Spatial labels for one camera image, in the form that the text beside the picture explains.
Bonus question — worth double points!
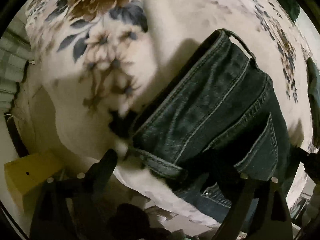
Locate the floral white bed blanket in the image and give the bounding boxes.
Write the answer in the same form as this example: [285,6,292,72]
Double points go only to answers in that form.
[11,0,318,227]

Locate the dark blue denim jeans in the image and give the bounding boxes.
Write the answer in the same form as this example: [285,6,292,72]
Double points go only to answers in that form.
[107,28,301,230]

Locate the yellow cardboard box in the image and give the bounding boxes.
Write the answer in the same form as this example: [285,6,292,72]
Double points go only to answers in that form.
[4,153,64,206]

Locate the plaid grey green curtain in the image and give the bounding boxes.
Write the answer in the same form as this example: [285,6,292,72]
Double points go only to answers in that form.
[1,17,34,113]

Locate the dark green garment pile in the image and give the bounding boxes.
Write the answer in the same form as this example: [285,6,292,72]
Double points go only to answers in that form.
[307,57,319,148]

